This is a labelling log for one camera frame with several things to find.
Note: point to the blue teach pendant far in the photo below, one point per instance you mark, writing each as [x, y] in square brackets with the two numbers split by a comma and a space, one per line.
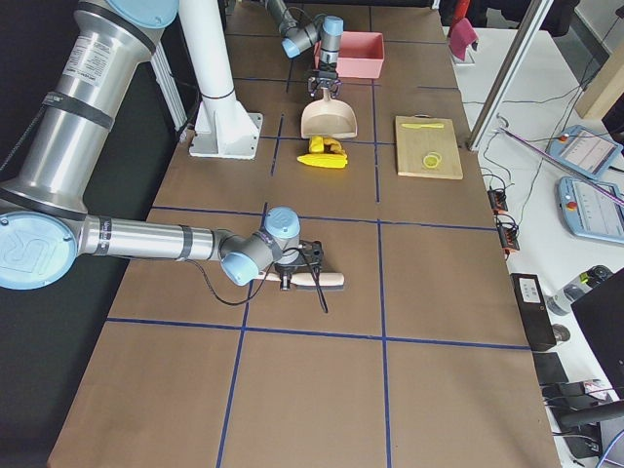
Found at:
[580, 149]

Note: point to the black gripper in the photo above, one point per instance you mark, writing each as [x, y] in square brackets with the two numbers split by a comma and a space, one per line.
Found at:
[327, 67]
[284, 268]

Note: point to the beige hand brush black bristles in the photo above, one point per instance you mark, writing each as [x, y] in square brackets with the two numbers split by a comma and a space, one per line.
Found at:
[304, 281]

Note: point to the black box with label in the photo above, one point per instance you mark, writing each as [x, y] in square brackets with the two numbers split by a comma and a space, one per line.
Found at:
[533, 312]

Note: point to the tan toy ginger root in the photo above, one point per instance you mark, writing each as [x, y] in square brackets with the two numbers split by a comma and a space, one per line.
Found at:
[333, 146]

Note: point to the lemon slice upper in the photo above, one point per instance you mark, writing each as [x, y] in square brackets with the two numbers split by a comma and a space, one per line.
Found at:
[435, 157]

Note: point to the blue teach pendant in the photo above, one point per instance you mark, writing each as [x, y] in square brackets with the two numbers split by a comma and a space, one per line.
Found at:
[580, 149]
[588, 213]

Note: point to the wooden cutting board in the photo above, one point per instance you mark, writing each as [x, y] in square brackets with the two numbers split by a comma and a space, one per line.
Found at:
[427, 153]

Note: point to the blue teach pendant near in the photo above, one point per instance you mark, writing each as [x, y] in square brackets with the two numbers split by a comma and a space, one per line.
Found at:
[588, 213]

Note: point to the magenta cloth on stand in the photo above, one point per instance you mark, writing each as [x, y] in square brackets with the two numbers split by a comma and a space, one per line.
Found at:
[462, 37]

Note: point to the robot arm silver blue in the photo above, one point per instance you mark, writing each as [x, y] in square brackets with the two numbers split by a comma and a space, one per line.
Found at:
[45, 224]
[324, 30]

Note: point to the pink plastic bin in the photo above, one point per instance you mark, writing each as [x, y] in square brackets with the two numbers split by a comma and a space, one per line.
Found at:
[361, 55]

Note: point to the beige plastic dustpan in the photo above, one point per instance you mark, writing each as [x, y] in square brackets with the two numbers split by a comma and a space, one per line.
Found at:
[328, 117]

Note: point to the light green plastic knife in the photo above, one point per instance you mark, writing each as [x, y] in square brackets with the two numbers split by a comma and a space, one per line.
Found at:
[421, 126]

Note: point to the aluminium frame post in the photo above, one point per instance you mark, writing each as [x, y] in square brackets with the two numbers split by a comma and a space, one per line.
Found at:
[536, 13]

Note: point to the yellow toy corn cob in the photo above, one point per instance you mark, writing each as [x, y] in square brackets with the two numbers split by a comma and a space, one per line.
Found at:
[324, 160]

